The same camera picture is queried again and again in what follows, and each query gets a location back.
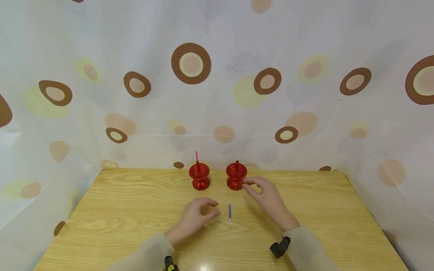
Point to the person's left hand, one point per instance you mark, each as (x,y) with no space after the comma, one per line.
(190,222)

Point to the person's right hand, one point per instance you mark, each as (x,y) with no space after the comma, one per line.
(271,203)

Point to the person's left index finger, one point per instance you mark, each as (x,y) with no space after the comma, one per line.
(209,202)

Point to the person's right thumb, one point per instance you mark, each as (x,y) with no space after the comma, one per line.
(250,194)

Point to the person's left thumb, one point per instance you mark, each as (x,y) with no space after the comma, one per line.
(211,215)

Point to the person's right index finger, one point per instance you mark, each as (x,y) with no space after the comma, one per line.
(252,180)

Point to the person's left forearm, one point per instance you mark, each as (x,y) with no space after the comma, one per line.
(144,254)

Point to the person's right forearm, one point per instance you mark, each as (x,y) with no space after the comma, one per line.
(310,250)

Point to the red candle holder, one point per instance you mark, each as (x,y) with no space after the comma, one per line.
(235,175)
(199,176)

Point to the thin blue candle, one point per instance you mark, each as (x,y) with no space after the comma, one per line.
(230,214)

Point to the black wrist band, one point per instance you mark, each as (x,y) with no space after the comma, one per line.
(170,264)
(280,247)

